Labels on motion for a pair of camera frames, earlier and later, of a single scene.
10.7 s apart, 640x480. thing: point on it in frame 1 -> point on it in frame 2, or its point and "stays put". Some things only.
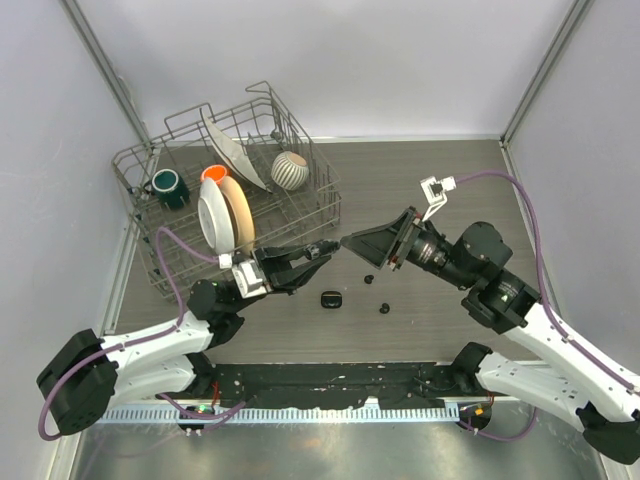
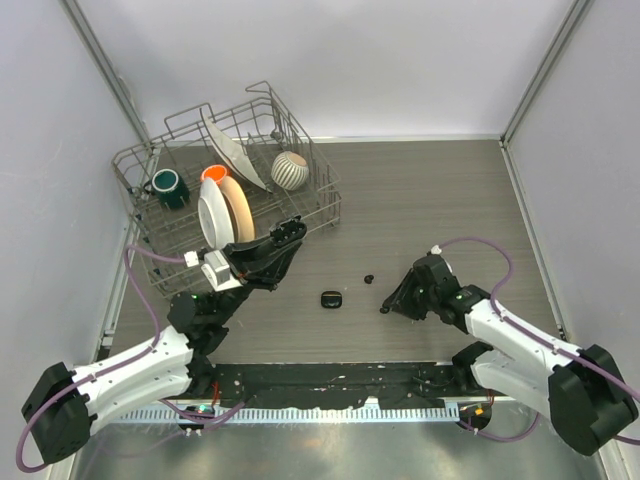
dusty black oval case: [321, 249] -> [288, 232]
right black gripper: [391, 240] -> [404, 291]
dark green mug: [170, 190] stays put
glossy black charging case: [331, 300] stays put
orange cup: [214, 172] stays put
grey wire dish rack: [216, 183] stays put
